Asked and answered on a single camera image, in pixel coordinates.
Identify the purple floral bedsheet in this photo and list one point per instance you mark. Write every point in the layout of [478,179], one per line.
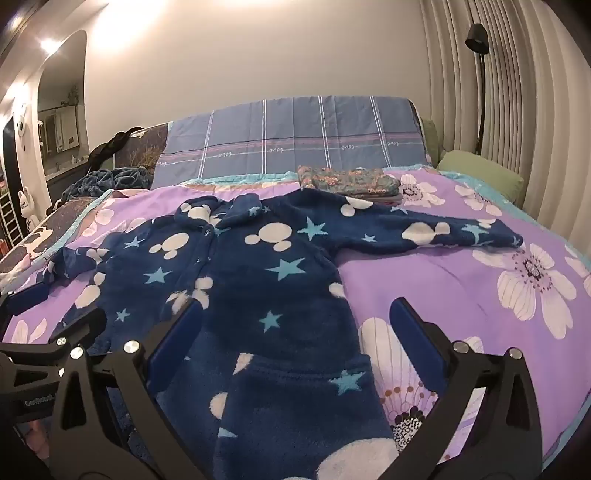
[438,286]

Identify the white pleated curtain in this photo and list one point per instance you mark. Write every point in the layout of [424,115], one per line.
[531,115]

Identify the green pillow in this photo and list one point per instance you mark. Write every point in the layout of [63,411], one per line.
[485,177]

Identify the green cushion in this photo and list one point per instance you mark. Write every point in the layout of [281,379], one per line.
[431,141]

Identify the blue plaid sheet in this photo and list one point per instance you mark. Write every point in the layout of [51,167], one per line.
[295,134]

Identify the mirror cabinet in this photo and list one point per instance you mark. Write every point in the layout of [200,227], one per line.
[57,129]

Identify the black clothing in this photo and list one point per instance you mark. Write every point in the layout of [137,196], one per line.
[111,145]

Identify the white pink plush toy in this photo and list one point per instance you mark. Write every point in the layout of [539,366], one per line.
[11,274]

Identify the white ladder rack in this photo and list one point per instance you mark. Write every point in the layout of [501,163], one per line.
[9,217]

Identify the stack of folded clothes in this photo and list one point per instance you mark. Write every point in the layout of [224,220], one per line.
[346,181]

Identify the white bear wall decoration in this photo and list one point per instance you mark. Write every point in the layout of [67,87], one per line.
[22,127]

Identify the dark blue star fleece pajama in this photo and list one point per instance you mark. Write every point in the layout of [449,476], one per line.
[258,258]

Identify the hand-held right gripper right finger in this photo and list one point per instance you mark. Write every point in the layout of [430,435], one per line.
[411,344]

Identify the ceiling spotlight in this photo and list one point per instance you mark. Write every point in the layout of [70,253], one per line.
[47,44]

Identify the black floor lamp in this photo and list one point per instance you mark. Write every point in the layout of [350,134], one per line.
[478,39]

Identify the white cat figurine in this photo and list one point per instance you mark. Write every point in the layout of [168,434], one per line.
[30,207]

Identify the blue fleece blanket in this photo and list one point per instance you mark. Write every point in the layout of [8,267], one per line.
[115,180]

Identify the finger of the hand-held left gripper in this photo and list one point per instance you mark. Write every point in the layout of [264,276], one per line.
[87,327]
[25,302]

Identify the small potted plant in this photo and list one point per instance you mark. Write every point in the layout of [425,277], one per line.
[72,96]

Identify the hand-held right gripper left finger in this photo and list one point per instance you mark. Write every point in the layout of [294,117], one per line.
[173,344]

